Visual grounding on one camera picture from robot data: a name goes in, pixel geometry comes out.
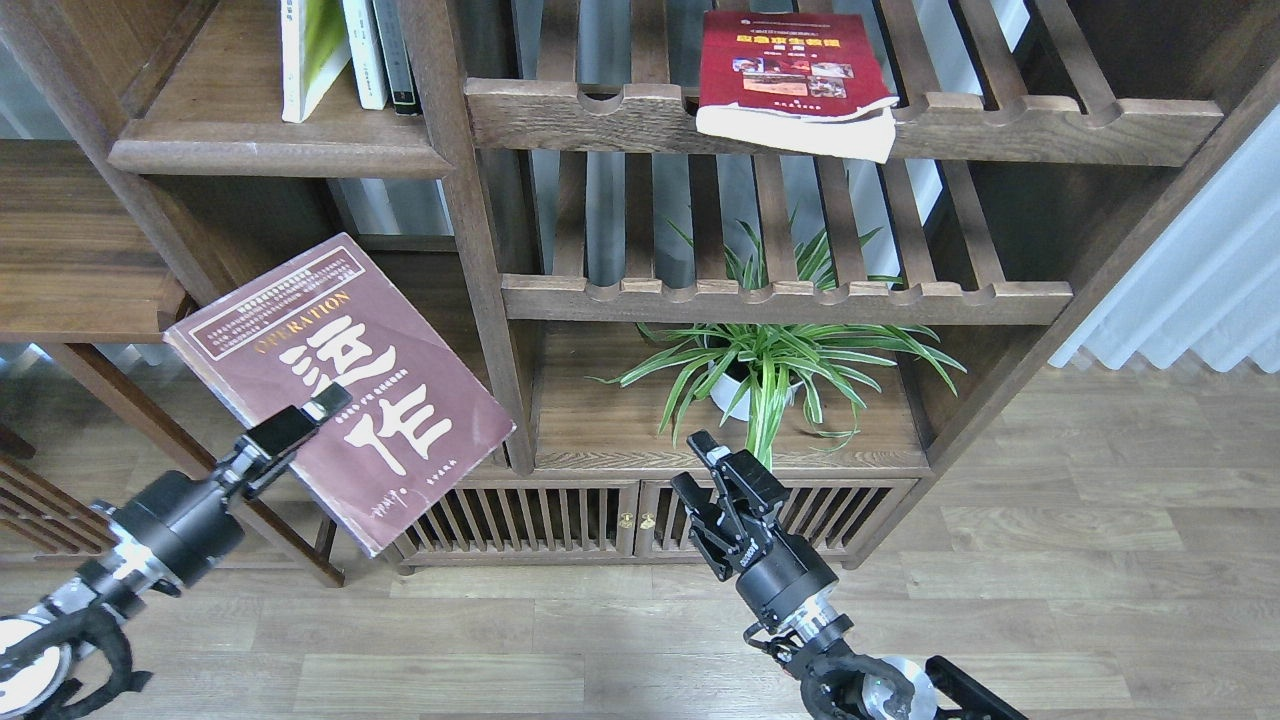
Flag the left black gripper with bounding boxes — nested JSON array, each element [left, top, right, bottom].
[[99, 383, 352, 596]]

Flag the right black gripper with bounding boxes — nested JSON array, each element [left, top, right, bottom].
[[671, 430, 838, 632]]

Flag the maroon book white characters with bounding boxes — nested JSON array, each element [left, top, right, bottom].
[[163, 234, 515, 556]]

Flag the yellow green book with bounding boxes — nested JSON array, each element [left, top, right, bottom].
[[280, 1, 351, 123]]

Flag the red book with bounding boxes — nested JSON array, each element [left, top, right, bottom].
[[695, 10, 899, 163]]

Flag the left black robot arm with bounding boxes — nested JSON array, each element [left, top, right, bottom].
[[3, 383, 351, 719]]

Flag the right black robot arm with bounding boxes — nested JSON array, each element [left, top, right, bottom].
[[672, 430, 1020, 719]]

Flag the white plant pot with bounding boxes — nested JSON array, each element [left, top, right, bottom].
[[710, 361, 803, 421]]

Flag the green spider plant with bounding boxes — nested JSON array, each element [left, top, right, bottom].
[[590, 205, 969, 471]]

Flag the dark wooden bookshelf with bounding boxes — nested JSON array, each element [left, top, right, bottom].
[[3, 1, 1277, 568]]

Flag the white upright book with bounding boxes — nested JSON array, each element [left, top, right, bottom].
[[340, 0, 389, 111]]

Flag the dark green upright book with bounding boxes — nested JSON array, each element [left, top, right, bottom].
[[372, 0, 421, 117]]

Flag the white curtain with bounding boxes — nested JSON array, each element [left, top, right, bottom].
[[1050, 110, 1279, 374]]

